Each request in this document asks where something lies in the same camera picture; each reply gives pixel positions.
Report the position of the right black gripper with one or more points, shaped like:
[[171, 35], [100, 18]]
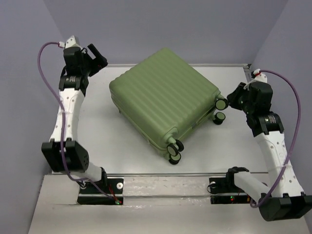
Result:
[[232, 97]]

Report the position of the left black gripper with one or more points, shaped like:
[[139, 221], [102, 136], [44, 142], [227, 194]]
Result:
[[100, 61]]

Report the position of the green hard-shell suitcase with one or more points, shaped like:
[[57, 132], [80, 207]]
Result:
[[166, 99]]

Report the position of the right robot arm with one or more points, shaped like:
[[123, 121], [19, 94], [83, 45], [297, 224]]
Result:
[[285, 198]]

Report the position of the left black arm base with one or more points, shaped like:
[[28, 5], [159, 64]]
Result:
[[111, 194]]

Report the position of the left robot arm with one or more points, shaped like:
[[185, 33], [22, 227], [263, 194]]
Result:
[[62, 151]]

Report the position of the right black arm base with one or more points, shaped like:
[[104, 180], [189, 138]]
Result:
[[221, 192]]

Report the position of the aluminium table rail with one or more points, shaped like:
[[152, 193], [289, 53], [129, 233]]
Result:
[[248, 72]]

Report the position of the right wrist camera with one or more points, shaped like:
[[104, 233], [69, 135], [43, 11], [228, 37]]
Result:
[[258, 76]]

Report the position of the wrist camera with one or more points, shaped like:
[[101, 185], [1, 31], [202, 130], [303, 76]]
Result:
[[258, 76], [73, 41]]

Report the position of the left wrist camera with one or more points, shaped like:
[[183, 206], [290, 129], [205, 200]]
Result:
[[73, 41]]

